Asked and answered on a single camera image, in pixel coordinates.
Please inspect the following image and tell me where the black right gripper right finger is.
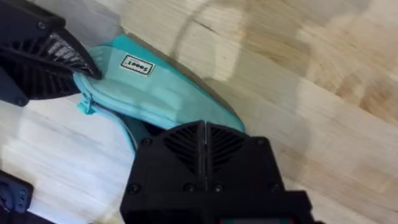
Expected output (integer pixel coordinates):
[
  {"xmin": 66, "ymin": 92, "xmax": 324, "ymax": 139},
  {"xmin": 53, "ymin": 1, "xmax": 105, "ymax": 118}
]
[{"xmin": 205, "ymin": 121, "xmax": 286, "ymax": 195}]

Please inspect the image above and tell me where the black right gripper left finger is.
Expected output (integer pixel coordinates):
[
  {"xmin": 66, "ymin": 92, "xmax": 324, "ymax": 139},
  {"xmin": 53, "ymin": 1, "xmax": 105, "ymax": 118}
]
[{"xmin": 123, "ymin": 120, "xmax": 206, "ymax": 197}]

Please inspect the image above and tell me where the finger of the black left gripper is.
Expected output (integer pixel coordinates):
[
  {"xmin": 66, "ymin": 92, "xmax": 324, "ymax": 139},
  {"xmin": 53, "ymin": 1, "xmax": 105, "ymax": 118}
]
[
  {"xmin": 0, "ymin": 52, "xmax": 82, "ymax": 108},
  {"xmin": 0, "ymin": 0, "xmax": 103, "ymax": 80}
]

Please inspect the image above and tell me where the teal soft zip bag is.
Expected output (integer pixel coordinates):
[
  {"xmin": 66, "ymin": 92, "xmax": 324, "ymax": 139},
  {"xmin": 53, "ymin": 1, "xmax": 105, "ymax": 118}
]
[{"xmin": 72, "ymin": 34, "xmax": 246, "ymax": 154}]

